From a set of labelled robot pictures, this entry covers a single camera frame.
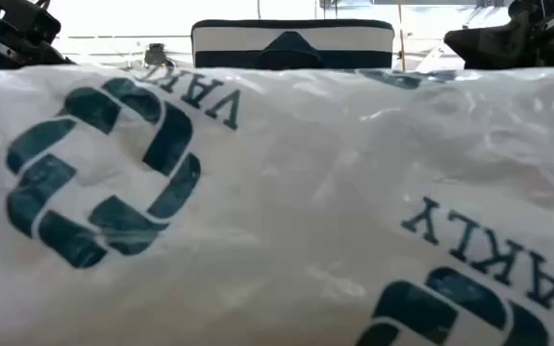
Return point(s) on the navy fabric basket white stripe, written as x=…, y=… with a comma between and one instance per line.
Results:
x=238, y=41

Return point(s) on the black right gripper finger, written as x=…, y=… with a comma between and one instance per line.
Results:
x=474, y=48

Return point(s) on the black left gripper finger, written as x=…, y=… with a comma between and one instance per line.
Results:
x=53, y=56

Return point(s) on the white printed plastic package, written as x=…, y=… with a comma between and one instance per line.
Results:
x=277, y=202

